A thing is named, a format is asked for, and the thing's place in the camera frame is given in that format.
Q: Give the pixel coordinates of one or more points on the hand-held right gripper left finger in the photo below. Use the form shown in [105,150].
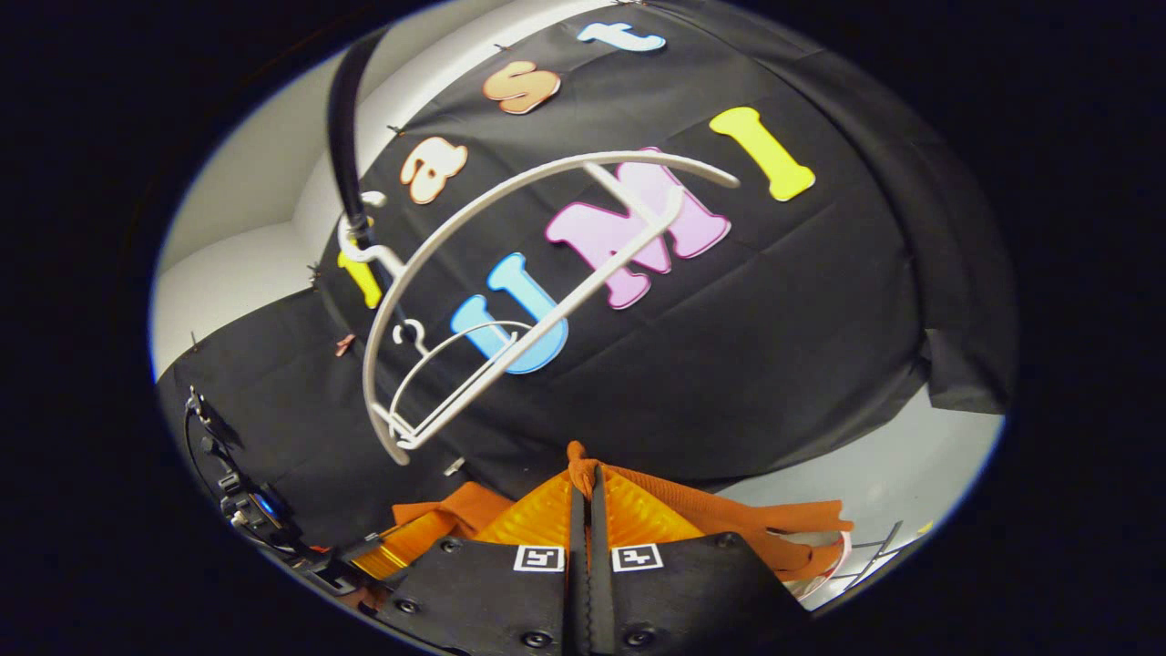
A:
[492,592]

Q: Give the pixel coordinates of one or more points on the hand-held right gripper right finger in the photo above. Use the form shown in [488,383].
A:
[692,592]

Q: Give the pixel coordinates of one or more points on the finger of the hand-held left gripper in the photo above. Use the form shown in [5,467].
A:
[405,547]

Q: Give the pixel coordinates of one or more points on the white fabric laundry hamper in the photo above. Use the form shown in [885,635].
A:
[824,569]

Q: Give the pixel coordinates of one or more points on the white plastic clothes hanger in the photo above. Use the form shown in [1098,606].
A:
[510,187]
[474,330]

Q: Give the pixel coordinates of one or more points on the silver clip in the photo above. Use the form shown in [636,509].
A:
[453,466]

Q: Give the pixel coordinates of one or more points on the copper clip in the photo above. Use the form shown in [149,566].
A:
[344,344]

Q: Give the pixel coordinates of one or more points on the black clothes rail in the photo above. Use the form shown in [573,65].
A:
[344,118]

